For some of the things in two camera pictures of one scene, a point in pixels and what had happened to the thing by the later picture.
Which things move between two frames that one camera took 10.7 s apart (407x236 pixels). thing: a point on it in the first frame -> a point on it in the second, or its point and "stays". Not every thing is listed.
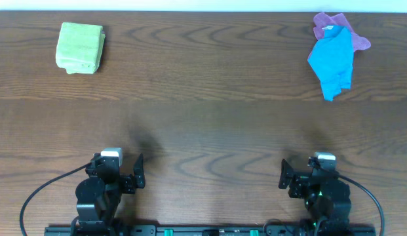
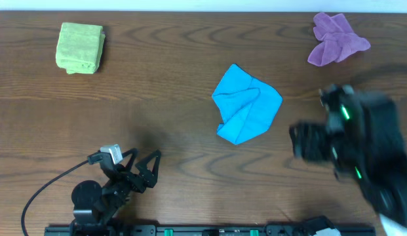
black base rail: [212, 230] stays
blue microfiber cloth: [331, 58] -> [248, 106]
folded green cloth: [79, 48] stays
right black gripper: [295, 185] -> [327, 141]
